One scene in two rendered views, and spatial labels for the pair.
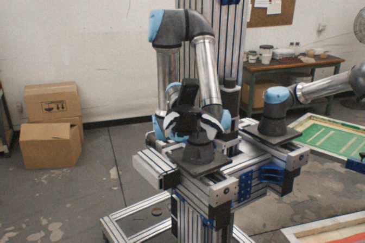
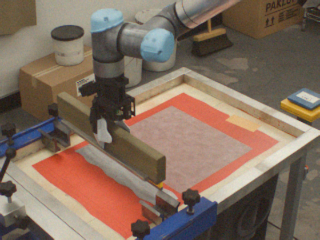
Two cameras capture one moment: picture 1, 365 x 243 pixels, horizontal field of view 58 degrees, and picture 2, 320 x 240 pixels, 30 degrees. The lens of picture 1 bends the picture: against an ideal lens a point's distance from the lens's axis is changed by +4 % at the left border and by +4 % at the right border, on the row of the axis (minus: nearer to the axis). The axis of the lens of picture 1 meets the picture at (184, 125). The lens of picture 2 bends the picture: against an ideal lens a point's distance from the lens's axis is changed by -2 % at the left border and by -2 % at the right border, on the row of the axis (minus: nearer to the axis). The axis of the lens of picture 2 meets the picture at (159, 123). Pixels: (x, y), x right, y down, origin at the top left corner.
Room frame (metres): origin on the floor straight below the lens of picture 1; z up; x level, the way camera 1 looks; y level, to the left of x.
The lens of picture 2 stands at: (2.23, -1.49, 1.95)
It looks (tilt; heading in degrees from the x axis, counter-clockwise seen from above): 32 degrees down; 154
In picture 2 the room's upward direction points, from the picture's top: straight up
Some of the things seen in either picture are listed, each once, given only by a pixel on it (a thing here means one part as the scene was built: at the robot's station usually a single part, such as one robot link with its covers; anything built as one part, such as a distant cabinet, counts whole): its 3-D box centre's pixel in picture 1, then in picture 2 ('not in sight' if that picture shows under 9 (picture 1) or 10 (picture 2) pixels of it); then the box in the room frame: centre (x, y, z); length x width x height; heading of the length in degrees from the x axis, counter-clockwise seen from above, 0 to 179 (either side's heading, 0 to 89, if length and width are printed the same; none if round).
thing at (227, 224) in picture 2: not in sight; (216, 219); (1.12, -0.78, 0.79); 0.46 x 0.09 x 0.33; 108
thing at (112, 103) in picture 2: not in sight; (112, 96); (1.05, -1.05, 1.23); 0.09 x 0.08 x 0.12; 18
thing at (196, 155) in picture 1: (199, 147); not in sight; (1.29, -0.07, 1.31); 0.15 x 0.15 x 0.10
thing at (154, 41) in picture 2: not in sight; (150, 40); (1.11, -0.98, 1.39); 0.11 x 0.11 x 0.08; 38
